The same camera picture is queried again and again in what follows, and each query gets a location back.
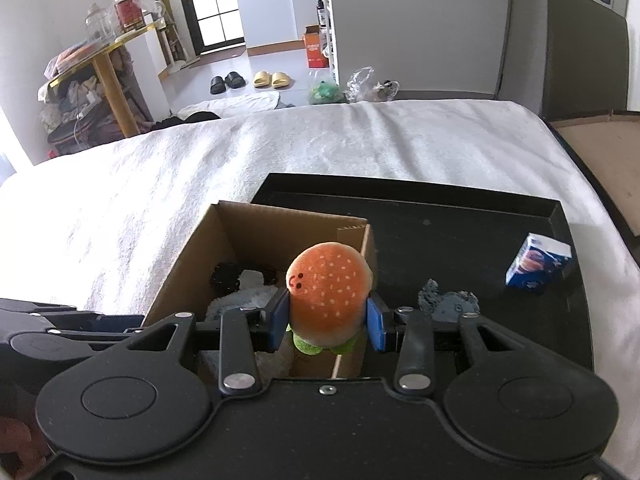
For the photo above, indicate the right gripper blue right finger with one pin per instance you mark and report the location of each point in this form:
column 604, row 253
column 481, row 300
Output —
column 409, row 333

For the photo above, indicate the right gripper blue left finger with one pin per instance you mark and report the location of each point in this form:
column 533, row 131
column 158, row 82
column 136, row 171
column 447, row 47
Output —
column 245, row 330

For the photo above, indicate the blue-grey fabric plush toy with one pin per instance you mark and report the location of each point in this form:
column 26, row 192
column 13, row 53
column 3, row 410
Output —
column 446, row 307

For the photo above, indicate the hamburger plush toy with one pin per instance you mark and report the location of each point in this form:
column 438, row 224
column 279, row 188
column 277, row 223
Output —
column 329, row 285

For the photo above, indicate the blue tissue pack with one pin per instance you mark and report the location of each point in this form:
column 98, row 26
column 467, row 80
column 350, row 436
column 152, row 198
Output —
column 539, row 260

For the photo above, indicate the white sponge block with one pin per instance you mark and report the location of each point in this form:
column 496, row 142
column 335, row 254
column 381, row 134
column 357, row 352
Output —
column 249, row 279

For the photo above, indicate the brown cardboard box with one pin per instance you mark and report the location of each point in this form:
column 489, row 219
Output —
column 268, row 239

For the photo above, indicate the white towel cover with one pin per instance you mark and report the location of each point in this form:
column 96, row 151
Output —
column 101, row 229

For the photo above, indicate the black square tray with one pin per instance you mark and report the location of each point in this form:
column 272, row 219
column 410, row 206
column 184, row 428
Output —
column 463, row 238

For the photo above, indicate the white floor towel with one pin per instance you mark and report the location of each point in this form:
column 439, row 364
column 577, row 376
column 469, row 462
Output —
column 249, row 103

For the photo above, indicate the pair of black slippers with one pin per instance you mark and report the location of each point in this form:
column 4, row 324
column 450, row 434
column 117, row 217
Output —
column 232, row 81

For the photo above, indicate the green plastic bag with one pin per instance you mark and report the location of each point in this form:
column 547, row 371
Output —
column 326, row 92

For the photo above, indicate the pair of yellow slippers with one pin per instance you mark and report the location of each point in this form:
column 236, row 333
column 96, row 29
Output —
column 276, row 80

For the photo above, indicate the clear plastic bag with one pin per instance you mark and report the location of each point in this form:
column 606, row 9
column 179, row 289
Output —
column 364, row 86

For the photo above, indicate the orange cardboard box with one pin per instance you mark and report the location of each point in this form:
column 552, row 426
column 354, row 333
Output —
column 313, row 42

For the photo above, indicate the yellow round side table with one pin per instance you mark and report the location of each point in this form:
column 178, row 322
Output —
column 97, row 53

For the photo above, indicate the brown framed board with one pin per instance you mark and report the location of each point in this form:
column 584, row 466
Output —
column 606, row 147

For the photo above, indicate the clear glass jar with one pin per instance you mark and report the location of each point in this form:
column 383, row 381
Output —
column 98, row 25

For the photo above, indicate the white kitchen cabinet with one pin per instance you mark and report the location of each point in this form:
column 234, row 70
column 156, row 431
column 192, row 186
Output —
column 271, row 26

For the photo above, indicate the red tin jar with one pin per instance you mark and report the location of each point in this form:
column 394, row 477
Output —
column 129, row 14

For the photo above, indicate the dark leaning panel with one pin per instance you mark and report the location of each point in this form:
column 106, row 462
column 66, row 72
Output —
column 587, row 63

